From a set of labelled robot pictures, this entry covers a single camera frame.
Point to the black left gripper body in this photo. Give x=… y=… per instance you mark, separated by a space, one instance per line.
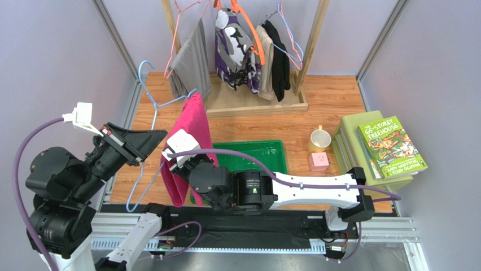
x=110 y=146

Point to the pink trousers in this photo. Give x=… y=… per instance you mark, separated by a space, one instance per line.
x=190 y=132

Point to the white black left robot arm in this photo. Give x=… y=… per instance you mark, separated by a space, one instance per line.
x=59 y=227

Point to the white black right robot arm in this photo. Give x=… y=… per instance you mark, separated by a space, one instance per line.
x=253 y=192

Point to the grey hanging trousers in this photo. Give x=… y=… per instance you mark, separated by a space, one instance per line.
x=189 y=69

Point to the orange plastic hanger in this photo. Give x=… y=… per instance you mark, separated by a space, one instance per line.
x=248 y=26

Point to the green plastic tray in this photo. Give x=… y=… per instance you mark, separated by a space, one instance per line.
x=270 y=153

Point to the beige hanging garment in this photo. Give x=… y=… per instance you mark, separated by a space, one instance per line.
x=266 y=89

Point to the camouflage hanging garment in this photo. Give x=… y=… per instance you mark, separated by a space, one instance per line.
x=250 y=76

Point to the pink power socket cube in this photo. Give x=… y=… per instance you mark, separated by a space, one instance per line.
x=318 y=161

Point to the yellow ceramic mug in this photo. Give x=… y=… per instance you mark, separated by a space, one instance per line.
x=319 y=140

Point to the black hanging garment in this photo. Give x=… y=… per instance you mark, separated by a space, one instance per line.
x=280 y=64

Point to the green storage box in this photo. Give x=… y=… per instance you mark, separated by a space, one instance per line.
x=350 y=151

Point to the green treehouse book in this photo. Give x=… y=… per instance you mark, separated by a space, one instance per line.
x=390 y=148

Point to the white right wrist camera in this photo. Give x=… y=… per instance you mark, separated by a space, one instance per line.
x=180 y=141

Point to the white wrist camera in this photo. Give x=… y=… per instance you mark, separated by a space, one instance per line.
x=180 y=141
x=80 y=118

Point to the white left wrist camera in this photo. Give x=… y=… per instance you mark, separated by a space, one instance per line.
x=80 y=118

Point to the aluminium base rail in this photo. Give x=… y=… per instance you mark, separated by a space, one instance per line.
x=286 y=231

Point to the pink wire hanger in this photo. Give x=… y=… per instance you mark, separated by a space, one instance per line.
x=173 y=12

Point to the red wire hanger on rack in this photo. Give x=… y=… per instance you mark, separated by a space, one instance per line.
x=297 y=58

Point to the blue wire hanger on rack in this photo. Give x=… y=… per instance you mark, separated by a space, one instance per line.
x=268 y=17

